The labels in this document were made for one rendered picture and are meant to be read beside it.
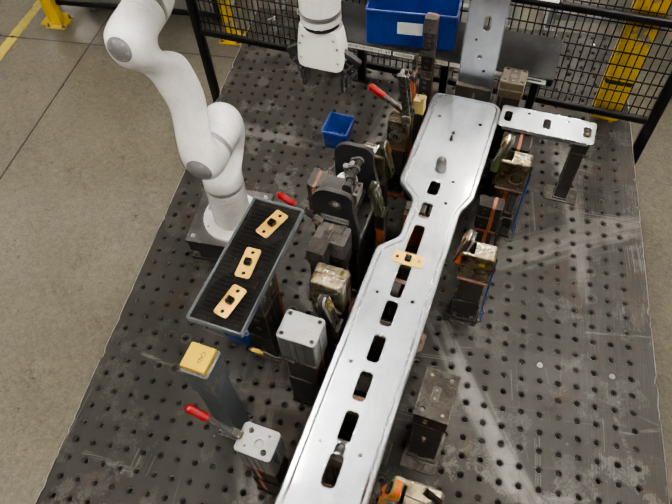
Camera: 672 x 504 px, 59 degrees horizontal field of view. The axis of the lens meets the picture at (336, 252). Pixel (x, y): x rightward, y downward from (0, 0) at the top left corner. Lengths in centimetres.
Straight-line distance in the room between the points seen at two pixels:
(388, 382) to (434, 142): 79
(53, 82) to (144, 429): 274
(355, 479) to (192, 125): 93
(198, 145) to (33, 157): 218
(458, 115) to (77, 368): 188
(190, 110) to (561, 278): 123
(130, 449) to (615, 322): 145
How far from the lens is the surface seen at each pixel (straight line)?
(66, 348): 289
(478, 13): 195
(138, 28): 142
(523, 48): 222
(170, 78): 152
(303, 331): 138
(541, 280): 200
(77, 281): 306
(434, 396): 141
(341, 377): 145
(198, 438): 178
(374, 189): 163
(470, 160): 185
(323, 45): 130
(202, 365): 133
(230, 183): 177
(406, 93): 180
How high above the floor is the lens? 234
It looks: 56 degrees down
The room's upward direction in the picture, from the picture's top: 5 degrees counter-clockwise
